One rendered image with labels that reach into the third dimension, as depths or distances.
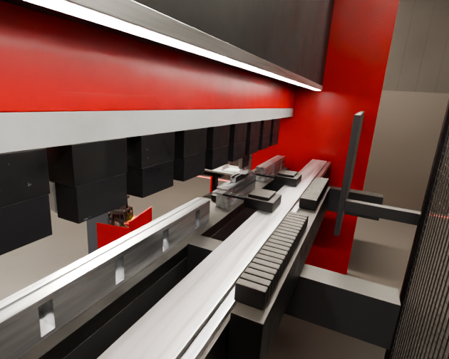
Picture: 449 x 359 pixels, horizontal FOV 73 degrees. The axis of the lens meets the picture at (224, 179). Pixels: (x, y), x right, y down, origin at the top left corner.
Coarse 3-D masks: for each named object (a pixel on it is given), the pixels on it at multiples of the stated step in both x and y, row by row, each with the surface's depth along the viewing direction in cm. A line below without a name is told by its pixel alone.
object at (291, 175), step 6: (252, 174) 154; (258, 174) 153; (264, 174) 154; (282, 174) 144; (288, 174) 144; (294, 174) 145; (300, 174) 151; (276, 180) 145; (282, 180) 144; (288, 180) 143; (294, 180) 141; (300, 180) 150; (294, 186) 142
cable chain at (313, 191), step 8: (312, 184) 126; (320, 184) 127; (304, 192) 114; (312, 192) 115; (320, 192) 116; (304, 200) 108; (312, 200) 107; (320, 200) 118; (304, 208) 109; (312, 208) 107
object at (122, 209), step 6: (126, 204) 131; (114, 210) 129; (120, 210) 129; (126, 210) 130; (132, 210) 134; (108, 216) 130; (114, 216) 131; (120, 216) 130; (126, 216) 130; (132, 216) 134; (120, 222) 129
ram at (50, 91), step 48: (0, 48) 44; (48, 48) 51; (96, 48) 59; (144, 48) 71; (0, 96) 45; (48, 96) 52; (96, 96) 61; (144, 96) 74; (192, 96) 94; (240, 96) 128; (288, 96) 203; (0, 144) 46; (48, 144) 53
